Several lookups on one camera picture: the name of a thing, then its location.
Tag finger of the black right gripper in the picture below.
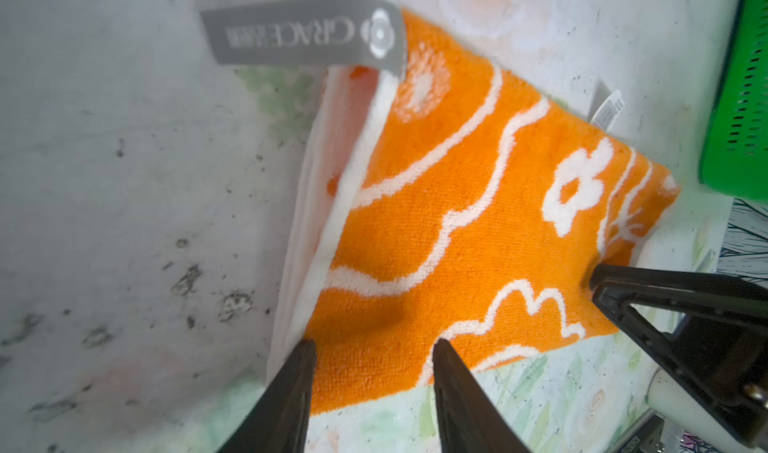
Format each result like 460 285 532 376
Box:
589 264 767 447

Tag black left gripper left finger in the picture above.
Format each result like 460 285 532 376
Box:
218 340 317 453

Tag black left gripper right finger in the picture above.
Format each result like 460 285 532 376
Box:
432 339 529 453

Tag orange white towel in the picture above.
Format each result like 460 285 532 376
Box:
267 12 679 414

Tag green plastic basket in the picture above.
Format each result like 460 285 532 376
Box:
699 0 767 203

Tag white barcode tag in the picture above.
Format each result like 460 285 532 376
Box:
590 89 625 132

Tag grey towel brand label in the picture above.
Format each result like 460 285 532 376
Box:
200 0 408 80

